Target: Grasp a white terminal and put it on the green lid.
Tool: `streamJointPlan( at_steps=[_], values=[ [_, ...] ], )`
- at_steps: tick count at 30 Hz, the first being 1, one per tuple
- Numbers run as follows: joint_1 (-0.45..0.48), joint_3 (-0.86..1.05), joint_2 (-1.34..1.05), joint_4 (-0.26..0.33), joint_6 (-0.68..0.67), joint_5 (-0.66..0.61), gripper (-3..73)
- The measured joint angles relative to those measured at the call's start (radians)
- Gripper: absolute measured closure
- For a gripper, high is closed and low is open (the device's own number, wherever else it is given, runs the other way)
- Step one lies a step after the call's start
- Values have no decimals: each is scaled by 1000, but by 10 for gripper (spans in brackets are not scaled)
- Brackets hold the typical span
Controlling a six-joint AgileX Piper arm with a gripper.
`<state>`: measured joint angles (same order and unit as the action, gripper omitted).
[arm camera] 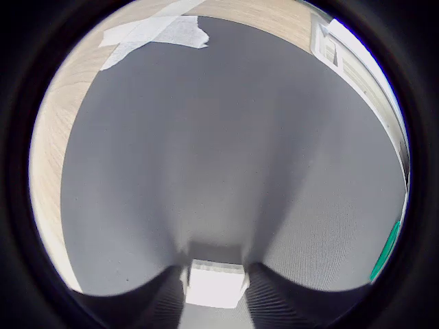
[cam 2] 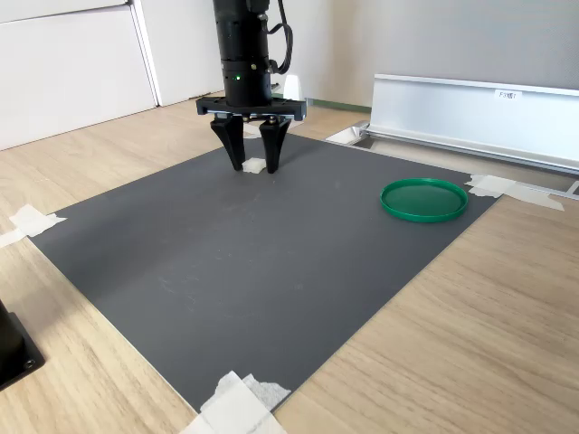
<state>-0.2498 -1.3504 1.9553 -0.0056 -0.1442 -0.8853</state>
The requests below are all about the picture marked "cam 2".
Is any round green lid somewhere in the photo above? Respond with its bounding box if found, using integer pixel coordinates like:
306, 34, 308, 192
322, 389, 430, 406
379, 178, 470, 223

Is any white partition panel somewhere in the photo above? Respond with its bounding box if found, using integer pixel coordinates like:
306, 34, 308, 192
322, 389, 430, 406
0, 0, 159, 153
130, 0, 227, 109

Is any dark grey mat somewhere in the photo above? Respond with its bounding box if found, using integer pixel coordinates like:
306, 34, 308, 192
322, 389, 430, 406
29, 132, 501, 415

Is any small white bracket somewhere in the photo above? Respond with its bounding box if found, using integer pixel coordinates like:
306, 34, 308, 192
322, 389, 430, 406
280, 74, 306, 103

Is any silver cable duct tray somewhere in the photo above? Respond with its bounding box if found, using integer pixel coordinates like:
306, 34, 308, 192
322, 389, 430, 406
324, 120, 579, 200

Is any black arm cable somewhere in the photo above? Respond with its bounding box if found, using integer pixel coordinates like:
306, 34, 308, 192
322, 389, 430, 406
265, 0, 295, 76

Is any silver cable duct cover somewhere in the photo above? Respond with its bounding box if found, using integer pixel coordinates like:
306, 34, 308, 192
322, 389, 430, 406
368, 73, 579, 175

